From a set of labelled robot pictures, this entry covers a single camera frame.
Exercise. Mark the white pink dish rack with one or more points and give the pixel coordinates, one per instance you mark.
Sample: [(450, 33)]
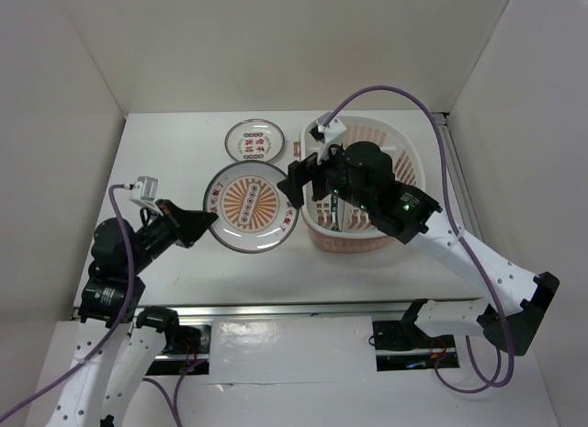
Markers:
[(357, 234)]

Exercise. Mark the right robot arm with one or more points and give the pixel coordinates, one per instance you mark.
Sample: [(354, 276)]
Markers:
[(513, 300)]

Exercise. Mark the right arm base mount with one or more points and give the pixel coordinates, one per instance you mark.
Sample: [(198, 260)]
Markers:
[(400, 346)]

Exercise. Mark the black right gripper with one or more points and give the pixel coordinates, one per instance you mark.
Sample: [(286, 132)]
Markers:
[(299, 173)]

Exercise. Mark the aluminium side rail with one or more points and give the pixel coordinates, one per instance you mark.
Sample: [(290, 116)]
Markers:
[(457, 177)]

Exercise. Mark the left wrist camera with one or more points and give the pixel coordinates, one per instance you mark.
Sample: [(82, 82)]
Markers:
[(143, 191)]

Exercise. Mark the aluminium front rail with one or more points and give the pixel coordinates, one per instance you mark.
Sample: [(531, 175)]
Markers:
[(274, 311)]

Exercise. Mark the orange sunburst plate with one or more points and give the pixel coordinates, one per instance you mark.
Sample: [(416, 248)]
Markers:
[(254, 216)]

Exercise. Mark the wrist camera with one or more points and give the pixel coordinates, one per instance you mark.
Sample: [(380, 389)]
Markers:
[(332, 133), (143, 191)]

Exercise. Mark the green rimmed white plate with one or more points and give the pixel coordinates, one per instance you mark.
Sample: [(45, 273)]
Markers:
[(335, 214)]

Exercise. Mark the plate with red characters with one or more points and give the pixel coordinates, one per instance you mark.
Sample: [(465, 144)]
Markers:
[(255, 140)]

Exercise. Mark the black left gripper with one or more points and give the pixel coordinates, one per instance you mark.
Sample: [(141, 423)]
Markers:
[(186, 225)]

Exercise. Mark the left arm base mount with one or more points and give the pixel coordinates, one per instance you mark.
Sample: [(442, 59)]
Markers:
[(186, 348)]

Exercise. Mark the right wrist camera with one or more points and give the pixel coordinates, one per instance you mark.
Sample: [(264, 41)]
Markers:
[(332, 133)]

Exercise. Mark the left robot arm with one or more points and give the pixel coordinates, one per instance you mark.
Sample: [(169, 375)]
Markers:
[(116, 343)]

